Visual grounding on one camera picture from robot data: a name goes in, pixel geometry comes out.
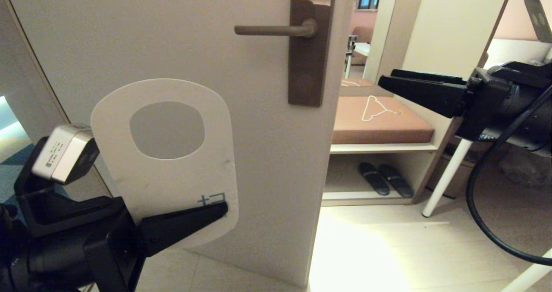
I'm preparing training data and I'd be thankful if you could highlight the blue do-not-disturb door sign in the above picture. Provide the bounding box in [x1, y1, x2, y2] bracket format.
[91, 78, 239, 248]

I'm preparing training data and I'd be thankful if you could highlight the beige wooden door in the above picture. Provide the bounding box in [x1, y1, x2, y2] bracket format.
[3, 0, 358, 287]

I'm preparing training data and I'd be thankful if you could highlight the bronze door lock plate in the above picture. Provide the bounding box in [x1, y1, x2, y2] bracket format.
[288, 0, 338, 107]

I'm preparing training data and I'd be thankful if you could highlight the beige wardrobe shelf unit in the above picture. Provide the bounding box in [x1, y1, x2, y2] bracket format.
[321, 0, 514, 207]

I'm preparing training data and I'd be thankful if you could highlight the brown bench cushion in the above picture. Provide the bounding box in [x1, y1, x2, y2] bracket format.
[331, 97, 434, 146]

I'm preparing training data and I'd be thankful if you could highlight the white washbasin counter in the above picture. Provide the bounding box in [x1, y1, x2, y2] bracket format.
[487, 40, 552, 68]

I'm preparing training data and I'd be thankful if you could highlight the grey plastic bag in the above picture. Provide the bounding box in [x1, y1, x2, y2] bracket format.
[499, 154, 552, 187]

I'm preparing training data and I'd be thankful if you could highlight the white table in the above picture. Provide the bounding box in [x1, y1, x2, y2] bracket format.
[422, 139, 552, 292]

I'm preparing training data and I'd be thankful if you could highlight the dark slipper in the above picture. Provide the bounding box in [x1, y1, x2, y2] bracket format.
[359, 163, 390, 197]
[379, 165, 414, 199]

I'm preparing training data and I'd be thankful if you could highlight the wall mirror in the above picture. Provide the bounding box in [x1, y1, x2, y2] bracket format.
[339, 0, 400, 88]

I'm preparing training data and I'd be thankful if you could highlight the white wire clothes hanger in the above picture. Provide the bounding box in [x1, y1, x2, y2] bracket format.
[361, 97, 401, 123]

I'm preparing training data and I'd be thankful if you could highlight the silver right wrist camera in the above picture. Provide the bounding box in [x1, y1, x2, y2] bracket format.
[524, 0, 552, 43]

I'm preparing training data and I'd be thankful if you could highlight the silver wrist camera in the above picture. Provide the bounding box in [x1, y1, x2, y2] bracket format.
[31, 124, 100, 185]
[524, 0, 552, 43]

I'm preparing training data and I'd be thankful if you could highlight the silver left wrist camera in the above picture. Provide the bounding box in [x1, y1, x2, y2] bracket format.
[31, 124, 100, 185]

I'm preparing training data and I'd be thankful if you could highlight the bronze door handle lever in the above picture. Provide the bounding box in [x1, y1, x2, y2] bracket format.
[234, 19, 319, 38]

